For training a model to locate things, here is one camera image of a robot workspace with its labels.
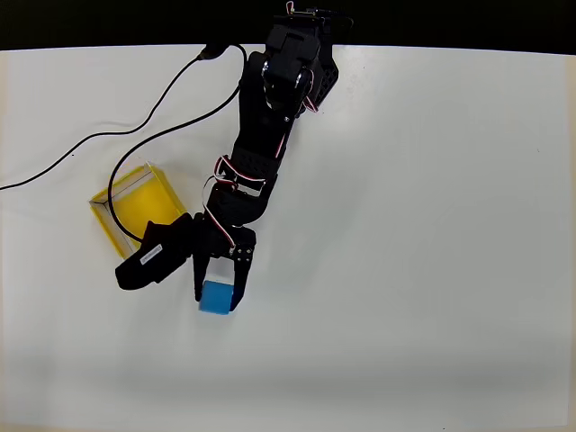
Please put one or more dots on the blue cube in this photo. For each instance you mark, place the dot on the blue cube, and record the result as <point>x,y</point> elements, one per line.
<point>217,297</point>

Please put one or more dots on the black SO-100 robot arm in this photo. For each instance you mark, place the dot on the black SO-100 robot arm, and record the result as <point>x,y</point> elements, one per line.
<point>263,130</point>

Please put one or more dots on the yellow open paper box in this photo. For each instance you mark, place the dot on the yellow open paper box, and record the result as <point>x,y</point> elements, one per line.
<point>139,202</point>

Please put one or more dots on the black webcam with white label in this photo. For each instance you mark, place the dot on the black webcam with white label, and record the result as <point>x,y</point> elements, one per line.
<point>155,256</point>

